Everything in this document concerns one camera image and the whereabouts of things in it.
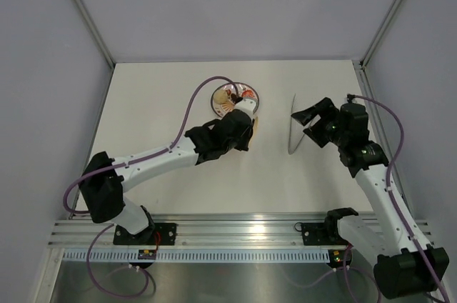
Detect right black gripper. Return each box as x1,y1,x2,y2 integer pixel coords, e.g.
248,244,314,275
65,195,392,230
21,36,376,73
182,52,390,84
291,97,348,148

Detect metal food tongs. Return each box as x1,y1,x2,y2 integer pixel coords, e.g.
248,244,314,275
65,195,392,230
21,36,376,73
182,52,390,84
287,93,315,156

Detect round beige lunch box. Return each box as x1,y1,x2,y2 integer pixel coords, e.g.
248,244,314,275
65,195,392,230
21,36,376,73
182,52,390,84
248,116,258,149

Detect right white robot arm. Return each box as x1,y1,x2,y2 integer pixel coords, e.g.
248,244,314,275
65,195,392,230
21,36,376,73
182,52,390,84
291,94,451,302

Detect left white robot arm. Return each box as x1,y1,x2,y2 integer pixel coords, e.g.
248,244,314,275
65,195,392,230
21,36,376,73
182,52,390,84
79,98,258,244

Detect white steamed bun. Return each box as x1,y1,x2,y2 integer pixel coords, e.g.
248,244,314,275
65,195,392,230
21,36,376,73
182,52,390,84
213,89,229,104

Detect patterned round plate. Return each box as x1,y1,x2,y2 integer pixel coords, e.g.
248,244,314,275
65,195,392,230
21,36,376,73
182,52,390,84
210,82,260,118

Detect red shrimp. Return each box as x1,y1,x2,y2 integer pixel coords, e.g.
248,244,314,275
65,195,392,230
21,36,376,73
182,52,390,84
241,89,256,99

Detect right aluminium side rail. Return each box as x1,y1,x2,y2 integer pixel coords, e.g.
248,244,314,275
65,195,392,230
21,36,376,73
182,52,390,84
352,60,408,206

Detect right aluminium frame post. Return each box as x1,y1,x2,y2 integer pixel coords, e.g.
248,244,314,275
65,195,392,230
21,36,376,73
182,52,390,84
359,0,406,70

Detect aluminium frame post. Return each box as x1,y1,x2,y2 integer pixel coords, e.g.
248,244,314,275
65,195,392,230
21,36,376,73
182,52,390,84
71,0,116,70
359,0,406,70

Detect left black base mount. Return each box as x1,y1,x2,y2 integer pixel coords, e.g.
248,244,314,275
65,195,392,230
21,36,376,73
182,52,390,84
113,223,177,246

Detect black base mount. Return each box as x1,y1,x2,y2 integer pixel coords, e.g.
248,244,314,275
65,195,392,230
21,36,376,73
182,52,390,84
293,222,336,246
113,223,177,246

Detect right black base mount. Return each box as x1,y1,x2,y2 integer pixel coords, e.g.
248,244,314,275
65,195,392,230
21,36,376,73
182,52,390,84
293,222,336,246

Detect aluminium front rail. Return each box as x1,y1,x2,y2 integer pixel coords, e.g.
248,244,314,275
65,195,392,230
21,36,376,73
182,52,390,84
47,213,347,250

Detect white slotted cable duct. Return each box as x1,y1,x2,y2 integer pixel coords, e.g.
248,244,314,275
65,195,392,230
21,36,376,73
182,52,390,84
63,249,330,263

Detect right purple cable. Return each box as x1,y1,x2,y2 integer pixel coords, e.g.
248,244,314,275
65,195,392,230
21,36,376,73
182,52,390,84
345,93,451,303

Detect left aluminium frame post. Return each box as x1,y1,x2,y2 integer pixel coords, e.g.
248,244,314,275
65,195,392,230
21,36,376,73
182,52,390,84
71,0,116,70

